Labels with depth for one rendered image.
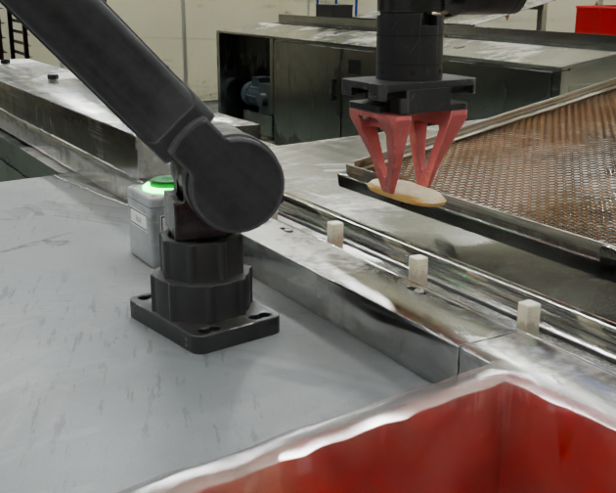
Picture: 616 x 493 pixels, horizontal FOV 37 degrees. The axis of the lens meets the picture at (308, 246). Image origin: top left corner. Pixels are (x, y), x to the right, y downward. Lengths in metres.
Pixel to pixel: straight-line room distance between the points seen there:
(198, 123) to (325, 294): 0.19
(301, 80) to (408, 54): 4.28
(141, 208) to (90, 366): 0.27
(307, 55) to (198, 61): 3.48
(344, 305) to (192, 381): 0.15
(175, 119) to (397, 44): 0.20
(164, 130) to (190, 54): 7.63
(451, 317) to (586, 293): 0.24
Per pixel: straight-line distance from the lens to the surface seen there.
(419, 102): 0.77
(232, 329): 0.74
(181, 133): 0.71
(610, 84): 1.35
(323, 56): 4.85
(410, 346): 0.69
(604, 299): 0.90
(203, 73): 8.41
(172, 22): 8.27
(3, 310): 0.87
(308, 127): 5.02
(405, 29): 0.77
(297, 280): 0.83
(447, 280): 0.82
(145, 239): 0.96
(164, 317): 0.77
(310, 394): 0.66
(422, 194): 0.79
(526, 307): 0.71
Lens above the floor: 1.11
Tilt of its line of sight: 16 degrees down
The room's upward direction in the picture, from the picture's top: straight up
